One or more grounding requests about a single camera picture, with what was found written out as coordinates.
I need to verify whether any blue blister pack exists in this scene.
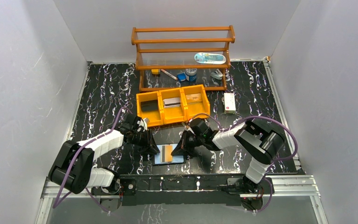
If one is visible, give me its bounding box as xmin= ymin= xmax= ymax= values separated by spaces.
xmin=194 ymin=52 xmax=227 ymax=64

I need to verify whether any aluminium frame rail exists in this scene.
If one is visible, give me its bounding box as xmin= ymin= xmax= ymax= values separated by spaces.
xmin=35 ymin=175 xmax=328 ymax=224

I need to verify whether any black cards stack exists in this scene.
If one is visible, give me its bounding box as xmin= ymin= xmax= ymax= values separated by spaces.
xmin=140 ymin=100 xmax=159 ymax=112

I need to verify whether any yellow plastic bin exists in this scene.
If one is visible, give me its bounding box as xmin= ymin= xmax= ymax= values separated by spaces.
xmin=136 ymin=91 xmax=161 ymax=127
xmin=158 ymin=88 xmax=187 ymax=125
xmin=181 ymin=84 xmax=210 ymax=119

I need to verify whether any left yellow plastic bin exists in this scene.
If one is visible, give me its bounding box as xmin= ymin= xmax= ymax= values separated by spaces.
xmin=136 ymin=91 xmax=161 ymax=127

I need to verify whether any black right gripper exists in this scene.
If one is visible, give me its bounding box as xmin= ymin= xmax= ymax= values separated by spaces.
xmin=172 ymin=129 xmax=205 ymax=155

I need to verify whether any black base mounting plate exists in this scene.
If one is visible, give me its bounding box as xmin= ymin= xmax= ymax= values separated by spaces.
xmin=91 ymin=174 xmax=273 ymax=207

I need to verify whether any grey stapler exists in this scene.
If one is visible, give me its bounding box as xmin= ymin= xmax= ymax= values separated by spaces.
xmin=210 ymin=69 xmax=223 ymax=80

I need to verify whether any silver cards stack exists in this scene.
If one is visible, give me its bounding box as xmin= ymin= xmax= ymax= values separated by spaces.
xmin=163 ymin=98 xmax=181 ymax=108

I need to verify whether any right yellow plastic bin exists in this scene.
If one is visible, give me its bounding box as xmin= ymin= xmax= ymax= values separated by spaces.
xmin=181 ymin=84 xmax=210 ymax=119

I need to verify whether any middle yellow plastic bin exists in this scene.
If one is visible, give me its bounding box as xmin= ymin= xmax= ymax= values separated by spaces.
xmin=158 ymin=88 xmax=187 ymax=125

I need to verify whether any orange wooden shelf rack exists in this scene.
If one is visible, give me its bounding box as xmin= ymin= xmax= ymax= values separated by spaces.
xmin=131 ymin=25 xmax=235 ymax=92

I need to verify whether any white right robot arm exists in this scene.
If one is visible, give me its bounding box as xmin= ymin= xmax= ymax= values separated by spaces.
xmin=171 ymin=118 xmax=285 ymax=193

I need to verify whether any round tape tin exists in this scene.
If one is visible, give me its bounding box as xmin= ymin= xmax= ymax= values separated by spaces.
xmin=185 ymin=69 xmax=197 ymax=82

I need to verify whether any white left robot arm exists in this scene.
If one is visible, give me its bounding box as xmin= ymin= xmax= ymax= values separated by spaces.
xmin=48 ymin=114 xmax=160 ymax=194

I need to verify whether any red white marker pen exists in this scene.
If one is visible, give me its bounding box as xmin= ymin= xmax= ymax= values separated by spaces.
xmin=160 ymin=69 xmax=178 ymax=81

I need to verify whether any white small box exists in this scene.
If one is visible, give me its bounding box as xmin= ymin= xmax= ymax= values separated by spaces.
xmin=223 ymin=92 xmax=236 ymax=114

